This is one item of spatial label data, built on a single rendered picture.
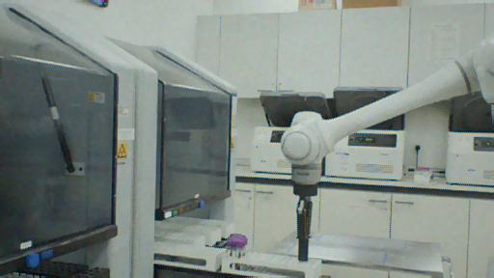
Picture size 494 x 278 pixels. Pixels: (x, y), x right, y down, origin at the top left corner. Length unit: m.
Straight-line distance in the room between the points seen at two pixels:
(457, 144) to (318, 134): 2.56
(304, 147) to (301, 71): 2.94
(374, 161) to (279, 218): 0.84
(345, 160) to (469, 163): 0.83
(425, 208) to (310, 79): 1.33
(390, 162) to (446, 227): 0.58
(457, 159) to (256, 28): 1.88
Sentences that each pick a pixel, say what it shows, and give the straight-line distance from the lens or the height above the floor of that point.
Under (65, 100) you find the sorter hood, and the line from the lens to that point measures 1.28.
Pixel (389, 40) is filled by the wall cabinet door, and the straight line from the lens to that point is 4.19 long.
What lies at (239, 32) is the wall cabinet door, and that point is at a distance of 4.46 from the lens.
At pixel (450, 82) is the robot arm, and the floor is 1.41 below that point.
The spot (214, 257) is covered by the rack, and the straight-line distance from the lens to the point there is 1.67.
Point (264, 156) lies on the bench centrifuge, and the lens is 4.03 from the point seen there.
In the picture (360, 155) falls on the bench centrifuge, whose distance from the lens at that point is 3.87.
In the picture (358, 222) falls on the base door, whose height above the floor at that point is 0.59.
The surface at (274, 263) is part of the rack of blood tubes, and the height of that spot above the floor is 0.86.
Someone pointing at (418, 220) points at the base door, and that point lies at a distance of 3.89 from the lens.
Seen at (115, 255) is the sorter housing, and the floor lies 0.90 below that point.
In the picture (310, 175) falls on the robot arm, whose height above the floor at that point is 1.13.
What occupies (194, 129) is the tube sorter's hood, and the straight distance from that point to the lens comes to 1.89.
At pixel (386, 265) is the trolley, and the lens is 1.85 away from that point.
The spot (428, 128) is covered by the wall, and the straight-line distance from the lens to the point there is 4.46.
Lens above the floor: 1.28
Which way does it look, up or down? 2 degrees down
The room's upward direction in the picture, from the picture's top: 2 degrees clockwise
